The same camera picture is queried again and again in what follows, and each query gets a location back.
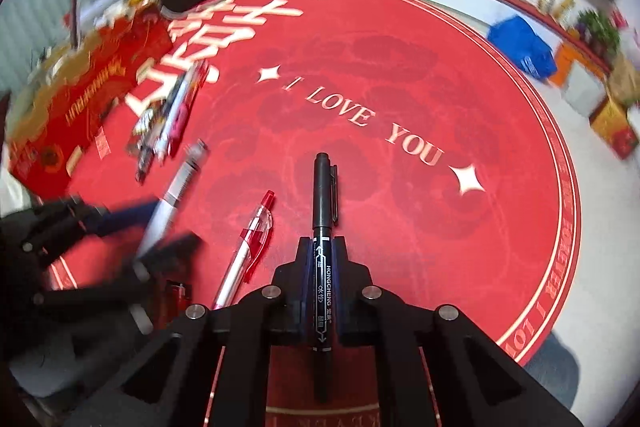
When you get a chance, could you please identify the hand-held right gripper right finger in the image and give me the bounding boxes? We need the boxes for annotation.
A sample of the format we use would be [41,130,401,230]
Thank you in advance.
[329,236,586,427]

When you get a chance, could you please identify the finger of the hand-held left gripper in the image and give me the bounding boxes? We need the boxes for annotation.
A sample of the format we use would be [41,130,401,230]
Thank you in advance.
[25,194,161,253]
[35,234,203,308]

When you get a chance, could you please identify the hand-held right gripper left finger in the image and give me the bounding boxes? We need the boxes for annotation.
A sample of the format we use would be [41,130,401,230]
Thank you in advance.
[65,236,316,427]

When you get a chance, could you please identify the white pen with clear cap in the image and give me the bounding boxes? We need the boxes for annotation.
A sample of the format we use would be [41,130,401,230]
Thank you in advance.
[135,139,210,258]

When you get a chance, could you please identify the long black marker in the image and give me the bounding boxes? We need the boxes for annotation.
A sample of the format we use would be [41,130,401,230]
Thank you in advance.
[310,152,342,405]

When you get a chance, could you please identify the red gold patterned lighter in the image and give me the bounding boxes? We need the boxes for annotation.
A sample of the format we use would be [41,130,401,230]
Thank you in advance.
[159,279,193,333]

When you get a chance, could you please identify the red and white click pen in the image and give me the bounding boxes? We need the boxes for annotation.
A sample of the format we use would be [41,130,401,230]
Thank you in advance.
[210,189,277,312]

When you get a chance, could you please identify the grey and black pen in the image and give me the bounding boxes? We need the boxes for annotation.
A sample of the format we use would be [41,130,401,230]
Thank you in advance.
[135,107,173,185]

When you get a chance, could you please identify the round red printed mat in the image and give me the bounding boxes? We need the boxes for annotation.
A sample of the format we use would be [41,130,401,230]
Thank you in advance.
[45,0,583,427]

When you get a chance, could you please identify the black lighter with white label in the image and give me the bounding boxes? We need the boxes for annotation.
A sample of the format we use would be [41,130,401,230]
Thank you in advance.
[127,109,156,155]

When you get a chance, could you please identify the red and gold gift box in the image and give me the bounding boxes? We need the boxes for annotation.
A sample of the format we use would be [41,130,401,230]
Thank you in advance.
[7,19,173,200]

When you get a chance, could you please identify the dark upright stick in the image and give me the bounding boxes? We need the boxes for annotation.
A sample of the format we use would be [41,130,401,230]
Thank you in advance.
[70,0,81,50]

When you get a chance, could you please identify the grey stool cushion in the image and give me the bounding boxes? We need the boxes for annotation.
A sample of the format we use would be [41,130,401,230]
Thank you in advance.
[522,334,583,423]

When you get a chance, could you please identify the blue bag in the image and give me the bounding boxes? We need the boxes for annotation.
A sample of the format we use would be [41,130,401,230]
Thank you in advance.
[487,14,558,80]

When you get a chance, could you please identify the white paper bag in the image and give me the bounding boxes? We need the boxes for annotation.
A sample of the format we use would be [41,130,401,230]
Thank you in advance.
[560,62,608,115]

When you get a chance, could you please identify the red and yellow box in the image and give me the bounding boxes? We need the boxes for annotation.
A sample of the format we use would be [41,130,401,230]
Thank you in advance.
[589,97,633,160]

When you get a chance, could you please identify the orange paper bag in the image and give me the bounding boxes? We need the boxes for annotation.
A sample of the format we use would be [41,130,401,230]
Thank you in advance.
[550,42,581,82]

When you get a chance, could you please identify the tan woven bag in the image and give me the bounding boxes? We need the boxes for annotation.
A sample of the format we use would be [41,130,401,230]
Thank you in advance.
[607,52,640,105]

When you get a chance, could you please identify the potted plant with pink flowers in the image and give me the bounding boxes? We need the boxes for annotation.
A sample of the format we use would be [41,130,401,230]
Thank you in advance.
[575,7,621,58]

